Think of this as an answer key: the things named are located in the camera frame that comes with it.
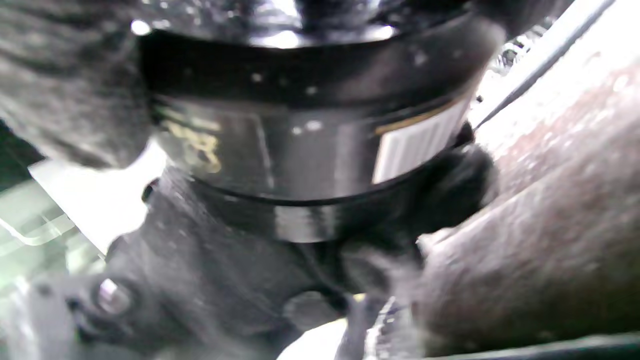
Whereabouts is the black leather care cream tin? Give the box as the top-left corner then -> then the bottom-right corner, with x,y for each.
150,90 -> 476,244

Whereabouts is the person's left hand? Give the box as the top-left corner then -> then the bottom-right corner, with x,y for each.
102,142 -> 501,360

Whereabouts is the brown leather bag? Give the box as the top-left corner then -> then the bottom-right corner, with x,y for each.
415,60 -> 640,356

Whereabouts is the person's right hand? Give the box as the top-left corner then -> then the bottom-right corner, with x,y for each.
0,0 -> 156,170

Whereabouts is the black labelled tin lid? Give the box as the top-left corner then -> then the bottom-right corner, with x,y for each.
135,0 -> 506,108

